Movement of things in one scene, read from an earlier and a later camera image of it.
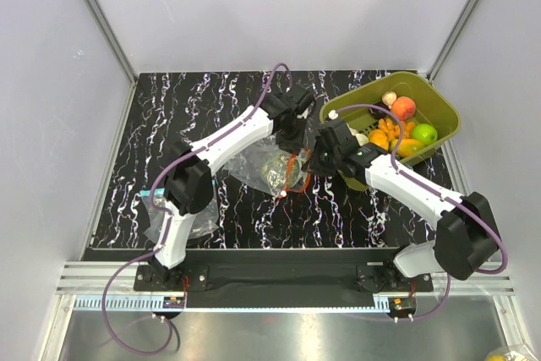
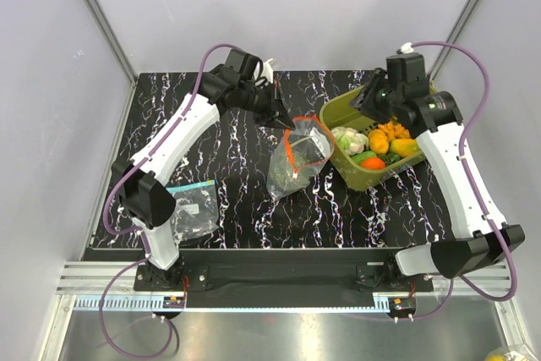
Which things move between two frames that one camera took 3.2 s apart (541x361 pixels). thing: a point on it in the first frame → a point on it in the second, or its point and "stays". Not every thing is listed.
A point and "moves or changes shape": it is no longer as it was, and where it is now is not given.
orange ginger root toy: (392, 130) stays
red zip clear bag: (270, 168) moves or changes shape
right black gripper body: (324, 161) → (387, 98)
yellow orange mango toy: (405, 146) stays
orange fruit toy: (379, 138) stays
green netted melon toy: (275, 171) moves or changes shape
